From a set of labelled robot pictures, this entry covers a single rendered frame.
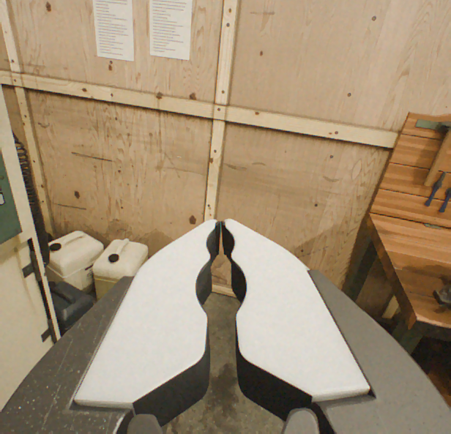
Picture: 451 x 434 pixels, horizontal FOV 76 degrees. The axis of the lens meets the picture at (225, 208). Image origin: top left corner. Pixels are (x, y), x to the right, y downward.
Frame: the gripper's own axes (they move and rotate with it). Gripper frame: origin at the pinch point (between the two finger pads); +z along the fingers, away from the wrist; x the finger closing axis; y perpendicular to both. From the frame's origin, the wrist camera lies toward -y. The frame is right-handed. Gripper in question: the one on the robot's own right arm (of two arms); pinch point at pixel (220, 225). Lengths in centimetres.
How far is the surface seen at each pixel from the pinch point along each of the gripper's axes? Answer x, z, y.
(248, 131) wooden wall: 15, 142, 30
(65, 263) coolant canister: -93, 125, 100
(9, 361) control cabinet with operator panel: -69, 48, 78
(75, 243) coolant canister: -94, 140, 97
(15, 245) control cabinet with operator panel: -59, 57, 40
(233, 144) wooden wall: 7, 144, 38
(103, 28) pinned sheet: -57, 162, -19
